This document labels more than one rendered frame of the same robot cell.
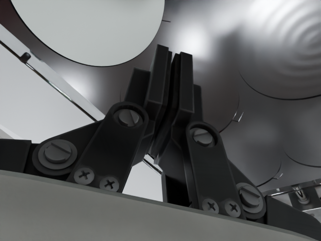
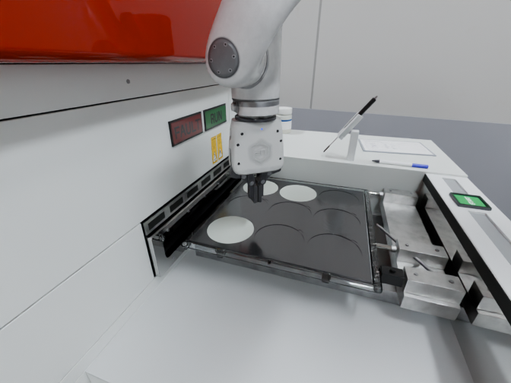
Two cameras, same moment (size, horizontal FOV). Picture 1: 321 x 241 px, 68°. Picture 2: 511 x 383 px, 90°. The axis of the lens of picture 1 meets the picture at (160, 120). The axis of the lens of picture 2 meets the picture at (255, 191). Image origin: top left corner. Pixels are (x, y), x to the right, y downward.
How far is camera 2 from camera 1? 0.55 m
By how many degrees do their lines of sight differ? 102
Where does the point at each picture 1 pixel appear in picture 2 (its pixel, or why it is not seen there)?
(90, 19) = (234, 232)
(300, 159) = (345, 232)
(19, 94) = (198, 347)
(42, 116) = (220, 362)
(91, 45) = (237, 236)
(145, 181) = not seen: outside the picture
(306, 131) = (326, 225)
